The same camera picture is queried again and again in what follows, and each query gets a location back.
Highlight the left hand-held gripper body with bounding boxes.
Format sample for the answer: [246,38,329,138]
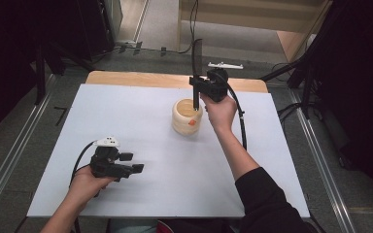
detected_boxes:
[89,136,134,183]

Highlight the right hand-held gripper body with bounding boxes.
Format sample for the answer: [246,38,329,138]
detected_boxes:
[203,61,245,103]

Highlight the cream ribbed wooden cup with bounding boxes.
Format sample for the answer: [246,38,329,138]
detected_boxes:
[171,98,204,136]

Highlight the person's right hand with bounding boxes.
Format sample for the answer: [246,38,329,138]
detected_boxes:
[199,93,238,134]

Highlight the person's left hand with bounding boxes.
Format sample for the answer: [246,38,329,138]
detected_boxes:
[66,165,118,208]

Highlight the white board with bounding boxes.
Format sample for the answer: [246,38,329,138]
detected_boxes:
[26,83,311,218]

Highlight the wooden table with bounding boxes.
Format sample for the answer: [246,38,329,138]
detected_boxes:
[85,71,269,94]

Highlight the person's lap clothing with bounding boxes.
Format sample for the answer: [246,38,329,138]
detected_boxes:
[110,217,244,233]

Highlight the light wooden shelf unit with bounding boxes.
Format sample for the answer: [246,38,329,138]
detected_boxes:
[176,0,333,64]

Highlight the power strip with plugs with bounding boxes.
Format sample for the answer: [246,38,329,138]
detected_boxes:
[115,39,144,55]

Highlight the black metal stand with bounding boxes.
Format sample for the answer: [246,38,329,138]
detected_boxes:
[33,42,95,106]
[260,0,338,119]

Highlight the dark curtain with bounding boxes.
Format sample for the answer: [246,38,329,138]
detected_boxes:
[317,0,373,205]
[0,0,116,147]

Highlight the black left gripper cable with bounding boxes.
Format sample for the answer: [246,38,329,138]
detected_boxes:
[69,140,97,233]

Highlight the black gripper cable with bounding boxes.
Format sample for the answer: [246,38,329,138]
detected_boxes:
[69,140,97,233]
[218,72,249,151]

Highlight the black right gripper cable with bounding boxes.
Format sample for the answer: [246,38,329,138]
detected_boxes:
[218,72,249,151]

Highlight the hanging black cable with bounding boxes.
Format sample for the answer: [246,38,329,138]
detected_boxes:
[178,0,199,54]

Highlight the black floor cables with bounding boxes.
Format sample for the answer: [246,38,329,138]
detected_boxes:
[276,102,303,124]

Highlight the metal floor rail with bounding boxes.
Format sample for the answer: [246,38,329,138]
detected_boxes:
[0,74,57,224]
[289,88,357,233]

